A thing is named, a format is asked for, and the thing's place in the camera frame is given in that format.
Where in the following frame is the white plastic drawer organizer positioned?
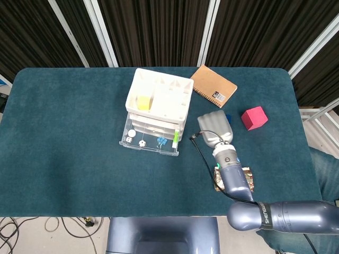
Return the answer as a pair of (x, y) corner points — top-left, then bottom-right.
(124, 67), (195, 142)

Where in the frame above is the white metal frame rack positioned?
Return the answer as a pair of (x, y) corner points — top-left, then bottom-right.
(298, 98), (339, 151)

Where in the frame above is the blue-grey robot torso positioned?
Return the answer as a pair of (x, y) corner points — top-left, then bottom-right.
(105, 216), (220, 254)

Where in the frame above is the yellow sticky note pad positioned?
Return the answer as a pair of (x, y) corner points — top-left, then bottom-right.
(136, 95), (154, 111)

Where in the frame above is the clear plastic drawer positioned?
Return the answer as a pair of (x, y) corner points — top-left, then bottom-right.
(118, 112), (184, 157)

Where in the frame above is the dark blue rectangular box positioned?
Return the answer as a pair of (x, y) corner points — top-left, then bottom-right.
(225, 113), (242, 162)

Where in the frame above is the pink foam cube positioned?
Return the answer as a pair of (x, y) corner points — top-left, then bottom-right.
(240, 106), (269, 132)

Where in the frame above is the gold foil packet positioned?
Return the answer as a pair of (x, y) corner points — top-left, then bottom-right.
(213, 166), (255, 192)

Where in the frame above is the brown spiral notebook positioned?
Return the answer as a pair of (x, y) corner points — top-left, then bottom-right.
(190, 64), (238, 109)

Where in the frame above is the teal table cloth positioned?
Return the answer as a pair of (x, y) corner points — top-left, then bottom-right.
(0, 67), (323, 218)

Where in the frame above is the white aluminium frame post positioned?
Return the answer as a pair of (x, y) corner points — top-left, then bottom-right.
(288, 20), (339, 79)
(83, 0), (119, 68)
(47, 0), (90, 67)
(197, 0), (221, 67)

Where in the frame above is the black floor cable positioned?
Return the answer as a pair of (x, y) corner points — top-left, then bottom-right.
(0, 216), (40, 254)

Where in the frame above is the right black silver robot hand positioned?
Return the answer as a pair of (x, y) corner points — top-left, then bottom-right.
(197, 111), (234, 149)

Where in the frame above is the black device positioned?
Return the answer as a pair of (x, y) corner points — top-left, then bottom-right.
(0, 92), (11, 113)

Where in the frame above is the black pleated curtain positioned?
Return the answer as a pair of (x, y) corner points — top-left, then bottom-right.
(0, 0), (339, 106)

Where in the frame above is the grey floor cable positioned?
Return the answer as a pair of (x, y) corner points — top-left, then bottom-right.
(44, 216), (104, 254)

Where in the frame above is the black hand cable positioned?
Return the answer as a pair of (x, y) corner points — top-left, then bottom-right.
(190, 129), (317, 254)

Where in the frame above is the white box blue label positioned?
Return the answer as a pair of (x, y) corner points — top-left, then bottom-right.
(0, 74), (13, 88)

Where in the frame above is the blue denim fabric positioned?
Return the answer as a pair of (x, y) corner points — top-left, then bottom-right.
(254, 145), (339, 254)

